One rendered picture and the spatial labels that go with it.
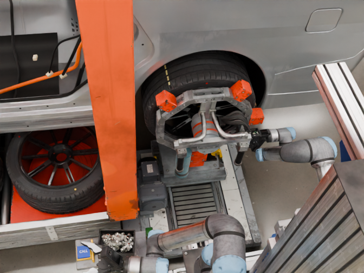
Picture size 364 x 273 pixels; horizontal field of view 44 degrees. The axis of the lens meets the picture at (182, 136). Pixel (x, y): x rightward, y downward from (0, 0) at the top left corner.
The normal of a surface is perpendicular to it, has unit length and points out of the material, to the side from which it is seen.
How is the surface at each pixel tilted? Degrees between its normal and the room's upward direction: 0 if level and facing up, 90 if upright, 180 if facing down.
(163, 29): 90
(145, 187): 0
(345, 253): 90
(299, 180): 0
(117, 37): 90
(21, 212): 0
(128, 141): 90
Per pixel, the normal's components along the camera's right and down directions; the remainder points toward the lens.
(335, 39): 0.17, 0.83
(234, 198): 0.07, -0.54
